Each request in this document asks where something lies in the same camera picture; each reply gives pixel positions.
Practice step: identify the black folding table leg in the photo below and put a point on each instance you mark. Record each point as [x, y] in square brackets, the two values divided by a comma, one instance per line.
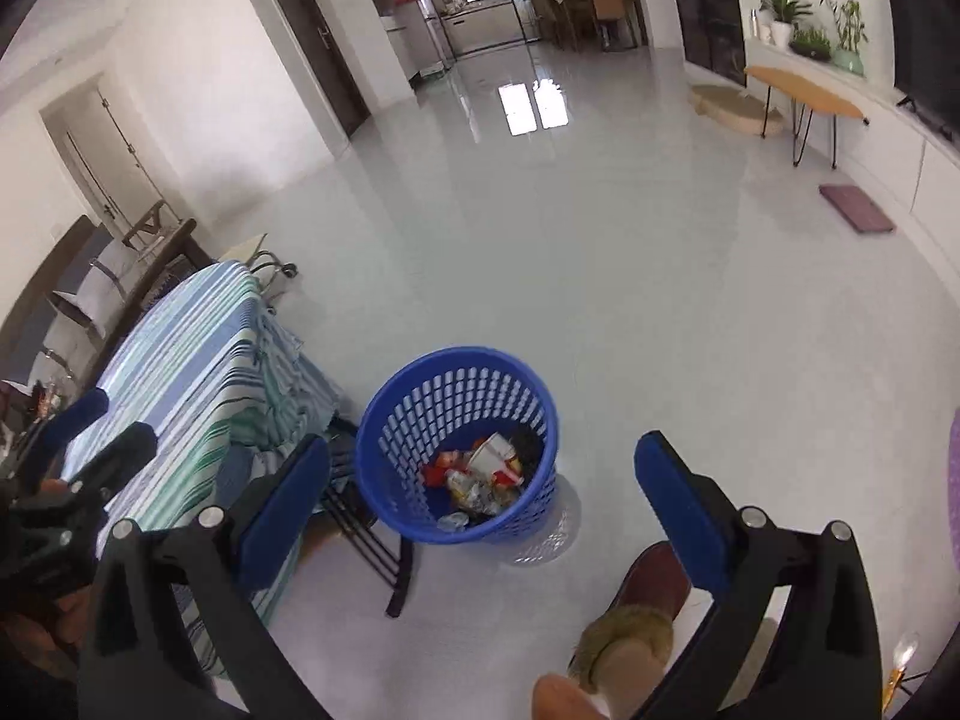
[351, 513]

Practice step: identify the white wrapper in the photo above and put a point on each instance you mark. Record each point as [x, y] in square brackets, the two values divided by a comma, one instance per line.
[496, 461]

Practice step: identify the black television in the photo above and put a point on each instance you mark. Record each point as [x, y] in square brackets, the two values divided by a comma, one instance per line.
[925, 38]

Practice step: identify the dark wooden sofa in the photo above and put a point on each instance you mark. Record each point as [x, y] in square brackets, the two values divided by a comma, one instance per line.
[39, 345]

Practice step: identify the wooden dining chair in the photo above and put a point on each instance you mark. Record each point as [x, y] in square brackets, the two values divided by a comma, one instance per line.
[610, 16]

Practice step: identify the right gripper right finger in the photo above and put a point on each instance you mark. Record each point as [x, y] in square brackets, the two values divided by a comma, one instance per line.
[791, 630]

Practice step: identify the blue plastic waste basket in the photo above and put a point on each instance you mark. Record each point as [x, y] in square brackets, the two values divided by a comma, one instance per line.
[417, 435]

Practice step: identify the potted plant on cabinet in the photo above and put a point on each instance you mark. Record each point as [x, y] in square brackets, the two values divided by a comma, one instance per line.
[785, 14]

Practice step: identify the dark entrance door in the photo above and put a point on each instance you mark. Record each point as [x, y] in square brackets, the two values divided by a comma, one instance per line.
[327, 63]

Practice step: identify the grey white cushion right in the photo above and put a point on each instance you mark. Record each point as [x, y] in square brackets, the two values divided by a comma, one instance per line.
[107, 283]

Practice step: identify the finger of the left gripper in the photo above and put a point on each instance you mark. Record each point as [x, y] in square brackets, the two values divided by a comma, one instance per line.
[44, 440]
[117, 464]

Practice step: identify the purple floor mat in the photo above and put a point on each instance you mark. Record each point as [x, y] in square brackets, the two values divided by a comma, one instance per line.
[857, 208]

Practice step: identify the striped blue green tablecloth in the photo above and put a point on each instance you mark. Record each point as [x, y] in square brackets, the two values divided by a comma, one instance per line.
[227, 390]

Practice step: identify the wooden side table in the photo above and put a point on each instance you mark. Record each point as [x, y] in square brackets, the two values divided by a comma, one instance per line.
[807, 100]

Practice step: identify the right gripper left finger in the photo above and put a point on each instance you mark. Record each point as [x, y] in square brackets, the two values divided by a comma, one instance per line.
[137, 660]

